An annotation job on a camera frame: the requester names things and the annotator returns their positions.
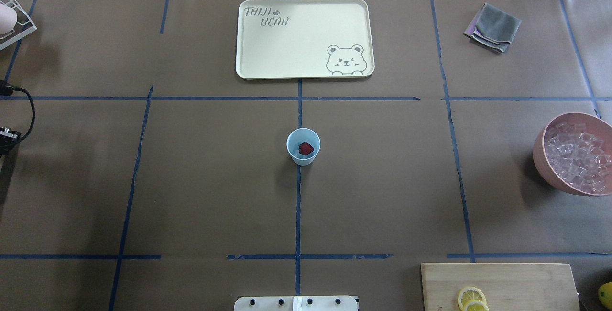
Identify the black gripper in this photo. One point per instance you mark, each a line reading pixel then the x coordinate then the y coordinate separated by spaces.
pixel 7 139

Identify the red strawberry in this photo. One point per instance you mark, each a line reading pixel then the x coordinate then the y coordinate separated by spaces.
pixel 305 148

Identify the pale pink cup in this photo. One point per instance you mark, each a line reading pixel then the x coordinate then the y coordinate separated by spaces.
pixel 8 19

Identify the light blue plastic cup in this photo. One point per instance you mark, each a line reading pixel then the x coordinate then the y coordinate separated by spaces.
pixel 302 135

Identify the pink bowl of ice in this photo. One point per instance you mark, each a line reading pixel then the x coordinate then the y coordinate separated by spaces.
pixel 573 154

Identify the cream bear serving tray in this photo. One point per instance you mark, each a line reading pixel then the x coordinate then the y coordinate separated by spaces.
pixel 278 39

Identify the lemon slice stack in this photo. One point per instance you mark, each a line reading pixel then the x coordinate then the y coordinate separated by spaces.
pixel 472 299

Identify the folded grey cloth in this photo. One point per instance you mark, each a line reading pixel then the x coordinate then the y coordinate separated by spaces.
pixel 493 28

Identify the bamboo cutting board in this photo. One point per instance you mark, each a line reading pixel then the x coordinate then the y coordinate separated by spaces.
pixel 506 286

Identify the whole yellow lemon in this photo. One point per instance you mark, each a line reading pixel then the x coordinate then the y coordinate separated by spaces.
pixel 605 295

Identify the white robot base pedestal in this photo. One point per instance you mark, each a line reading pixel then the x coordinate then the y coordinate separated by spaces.
pixel 297 303

